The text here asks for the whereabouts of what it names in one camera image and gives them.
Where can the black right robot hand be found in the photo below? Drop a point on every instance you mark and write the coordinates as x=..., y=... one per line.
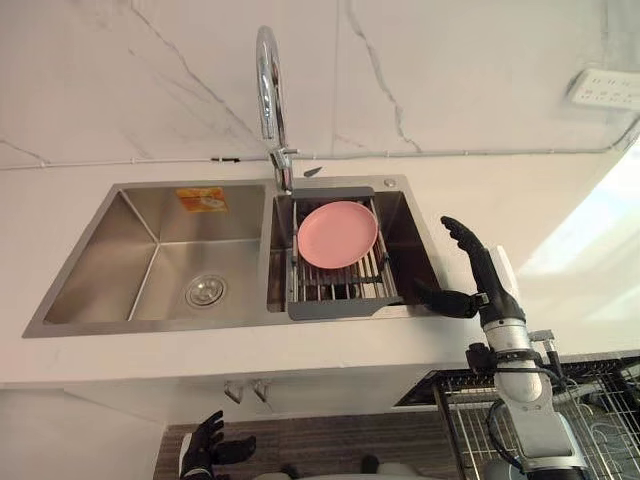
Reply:
x=485, y=272

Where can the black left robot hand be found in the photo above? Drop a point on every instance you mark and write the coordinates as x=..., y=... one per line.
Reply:
x=210, y=446

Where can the grey sink drying rack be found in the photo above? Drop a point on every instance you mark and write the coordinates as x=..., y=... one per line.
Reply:
x=335, y=260

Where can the round sink drain strainer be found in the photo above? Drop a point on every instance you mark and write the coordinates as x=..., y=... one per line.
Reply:
x=205, y=290

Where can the stainless steel double sink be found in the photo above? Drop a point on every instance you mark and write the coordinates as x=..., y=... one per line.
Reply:
x=165, y=255

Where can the pink plate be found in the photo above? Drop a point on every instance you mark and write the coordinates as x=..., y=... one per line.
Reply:
x=337, y=234

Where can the orange sticker label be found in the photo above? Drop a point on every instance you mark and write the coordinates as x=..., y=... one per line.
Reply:
x=201, y=199

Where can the chrome gooseneck faucet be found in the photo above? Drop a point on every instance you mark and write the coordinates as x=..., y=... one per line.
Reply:
x=272, y=100

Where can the white wall power strip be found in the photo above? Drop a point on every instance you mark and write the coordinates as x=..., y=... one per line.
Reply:
x=603, y=90

